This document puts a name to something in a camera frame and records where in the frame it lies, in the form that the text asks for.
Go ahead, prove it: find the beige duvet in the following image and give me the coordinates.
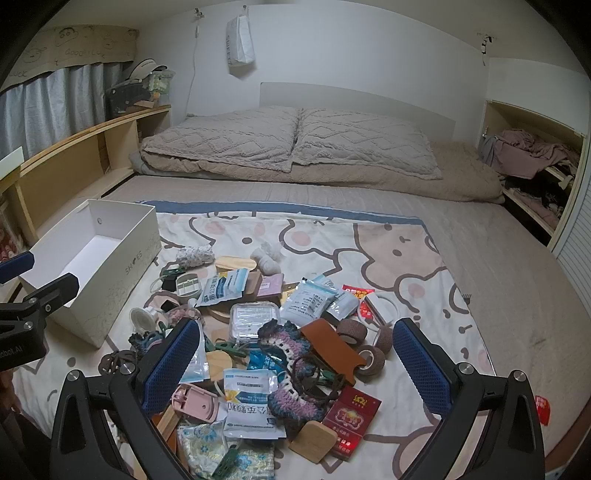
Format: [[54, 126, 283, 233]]
[[129, 143, 506, 204]]

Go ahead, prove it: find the white plastic ring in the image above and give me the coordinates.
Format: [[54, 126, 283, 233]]
[[355, 293, 400, 324]]

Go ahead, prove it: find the blue floral brocade pouch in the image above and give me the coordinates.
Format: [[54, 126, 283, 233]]
[[178, 420, 275, 480]]

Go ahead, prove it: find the red cigarette box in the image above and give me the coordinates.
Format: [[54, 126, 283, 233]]
[[321, 385, 383, 460]]

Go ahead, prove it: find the red packet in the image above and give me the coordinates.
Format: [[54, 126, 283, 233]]
[[342, 285, 376, 324]]

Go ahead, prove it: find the black bag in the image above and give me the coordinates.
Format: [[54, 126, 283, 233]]
[[105, 80, 153, 121]]

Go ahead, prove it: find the lace scrunchie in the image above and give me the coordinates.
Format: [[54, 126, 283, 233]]
[[175, 246, 215, 270]]

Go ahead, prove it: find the grey curtain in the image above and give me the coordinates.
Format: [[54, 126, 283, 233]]
[[0, 62, 134, 160]]

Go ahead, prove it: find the brown braided knot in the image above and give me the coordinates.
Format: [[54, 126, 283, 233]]
[[99, 350, 139, 377]]

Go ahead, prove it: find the white tape roll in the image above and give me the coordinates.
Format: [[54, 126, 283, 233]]
[[129, 307, 160, 333]]

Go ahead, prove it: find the wooden bedside shelf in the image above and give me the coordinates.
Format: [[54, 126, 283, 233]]
[[0, 104, 172, 245]]

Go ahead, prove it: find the white hanging bag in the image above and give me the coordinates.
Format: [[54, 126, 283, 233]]
[[225, 14, 256, 69]]

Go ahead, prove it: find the brown leather card holder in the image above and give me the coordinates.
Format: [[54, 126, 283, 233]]
[[299, 320, 365, 386]]

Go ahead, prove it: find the brown bandage roll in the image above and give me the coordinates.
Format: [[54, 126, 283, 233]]
[[372, 325, 394, 356], [335, 318, 369, 347], [355, 344, 386, 376]]

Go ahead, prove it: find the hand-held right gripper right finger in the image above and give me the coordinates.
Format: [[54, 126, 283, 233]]
[[392, 316, 546, 480]]

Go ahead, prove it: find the pink notebook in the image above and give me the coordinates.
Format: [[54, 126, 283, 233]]
[[256, 273, 284, 298]]

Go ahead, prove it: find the oval wooden piece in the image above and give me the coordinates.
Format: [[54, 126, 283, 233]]
[[215, 256, 257, 273]]

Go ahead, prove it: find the white sock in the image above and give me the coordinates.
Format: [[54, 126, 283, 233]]
[[250, 242, 283, 275]]

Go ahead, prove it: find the crocheted purple coaster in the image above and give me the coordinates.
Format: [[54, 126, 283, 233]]
[[128, 330, 162, 356]]

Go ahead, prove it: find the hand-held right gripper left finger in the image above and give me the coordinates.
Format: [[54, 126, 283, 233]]
[[50, 318, 206, 480]]

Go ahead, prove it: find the rounded wooden block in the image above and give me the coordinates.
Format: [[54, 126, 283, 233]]
[[288, 420, 340, 460]]

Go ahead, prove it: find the white shoe box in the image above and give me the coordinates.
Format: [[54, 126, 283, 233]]
[[18, 198, 162, 349]]

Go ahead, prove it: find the white slatted door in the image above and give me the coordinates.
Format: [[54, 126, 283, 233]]
[[551, 185, 591, 296]]

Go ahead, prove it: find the pile of clothes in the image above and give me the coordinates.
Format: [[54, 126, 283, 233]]
[[478, 129, 581, 178]]

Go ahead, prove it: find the blue foil sachet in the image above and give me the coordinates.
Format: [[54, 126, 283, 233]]
[[247, 351, 284, 372]]

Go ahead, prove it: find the brown leather strap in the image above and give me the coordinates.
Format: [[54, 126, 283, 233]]
[[151, 411, 178, 455]]

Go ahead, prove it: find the grey quilted pillow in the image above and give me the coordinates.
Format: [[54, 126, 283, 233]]
[[292, 108, 443, 181], [140, 106, 301, 174]]

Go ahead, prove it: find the clear plastic box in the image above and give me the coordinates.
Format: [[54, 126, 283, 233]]
[[229, 302, 281, 346]]

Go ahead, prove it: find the pink eyelash curler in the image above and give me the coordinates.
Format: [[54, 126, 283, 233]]
[[171, 383, 220, 423]]

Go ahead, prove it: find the wooden wardrobe shelf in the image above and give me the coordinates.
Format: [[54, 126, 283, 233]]
[[480, 99, 591, 250]]

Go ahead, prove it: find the white cable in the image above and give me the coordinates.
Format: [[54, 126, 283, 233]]
[[187, 9, 206, 116]]

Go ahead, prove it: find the green clothespin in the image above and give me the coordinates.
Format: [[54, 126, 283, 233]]
[[210, 443, 243, 478], [203, 339, 250, 358]]

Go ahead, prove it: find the purple crocheted pouch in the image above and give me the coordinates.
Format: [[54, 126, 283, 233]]
[[256, 319, 345, 423]]

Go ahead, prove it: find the white visor cap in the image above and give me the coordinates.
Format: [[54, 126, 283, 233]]
[[124, 59, 169, 81]]

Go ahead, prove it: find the wooden stick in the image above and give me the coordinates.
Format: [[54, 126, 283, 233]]
[[159, 408, 182, 445]]

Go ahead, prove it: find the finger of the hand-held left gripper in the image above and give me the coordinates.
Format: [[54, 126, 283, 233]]
[[18, 272, 80, 319], [0, 251, 35, 284]]

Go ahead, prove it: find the brown paper valance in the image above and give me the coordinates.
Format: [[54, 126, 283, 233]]
[[0, 25, 139, 90]]

